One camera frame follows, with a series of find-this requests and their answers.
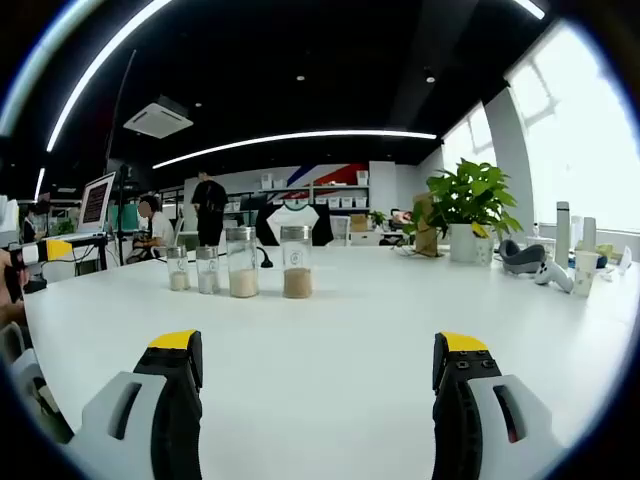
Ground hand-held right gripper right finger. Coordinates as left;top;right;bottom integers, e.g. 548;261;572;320
432;330;564;480

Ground brown paper bag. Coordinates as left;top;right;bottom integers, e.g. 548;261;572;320
412;192;446;259

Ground green leafy plant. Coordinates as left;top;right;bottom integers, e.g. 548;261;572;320
402;158;524;241

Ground tall seasoning bottle brown grains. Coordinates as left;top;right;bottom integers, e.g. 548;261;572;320
279;224;314;300

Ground black tripod pole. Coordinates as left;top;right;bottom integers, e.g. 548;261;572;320
102;48;139;269

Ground narrow bright window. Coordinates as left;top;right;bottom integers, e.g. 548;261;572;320
442;102;499;174

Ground tall seasoning bottle white grains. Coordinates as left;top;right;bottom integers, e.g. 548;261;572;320
225;225;260;299

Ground person's left hand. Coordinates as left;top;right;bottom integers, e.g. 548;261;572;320
0;249;26;326

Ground ceiling air conditioner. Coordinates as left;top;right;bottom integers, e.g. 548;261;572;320
122;97;195;140

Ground small seasoning bottle cream powder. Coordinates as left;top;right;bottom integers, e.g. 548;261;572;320
166;244;192;292

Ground wall shelf with white boxes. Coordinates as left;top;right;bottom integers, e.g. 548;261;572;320
257;169;372;211

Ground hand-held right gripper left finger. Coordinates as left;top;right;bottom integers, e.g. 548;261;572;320
69;328;205;480

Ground small seasoning bottle white powder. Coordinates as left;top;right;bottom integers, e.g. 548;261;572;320
195;245;221;295

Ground grey thermos bottle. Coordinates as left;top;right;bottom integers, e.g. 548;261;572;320
554;201;571;270

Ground black and white shirt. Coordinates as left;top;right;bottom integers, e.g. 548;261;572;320
254;198;334;247

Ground large bright window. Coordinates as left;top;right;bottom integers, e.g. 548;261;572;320
504;22;636;234

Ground white controller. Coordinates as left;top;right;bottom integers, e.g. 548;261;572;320
533;259;575;294

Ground laptop stand desk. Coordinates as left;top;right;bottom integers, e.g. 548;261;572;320
29;233;110;281

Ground small printed white pot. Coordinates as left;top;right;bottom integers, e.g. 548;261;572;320
472;237;496;266

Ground white laptop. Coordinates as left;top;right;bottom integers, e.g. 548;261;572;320
57;171;118;242

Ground white plant pot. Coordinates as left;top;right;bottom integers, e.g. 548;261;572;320
448;223;477;264

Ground teal partition panel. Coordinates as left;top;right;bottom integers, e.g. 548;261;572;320
109;199;144;234

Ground printed paper cup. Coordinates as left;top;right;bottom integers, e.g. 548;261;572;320
572;249;600;298

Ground grey headset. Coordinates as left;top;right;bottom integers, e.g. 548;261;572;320
498;238;547;275

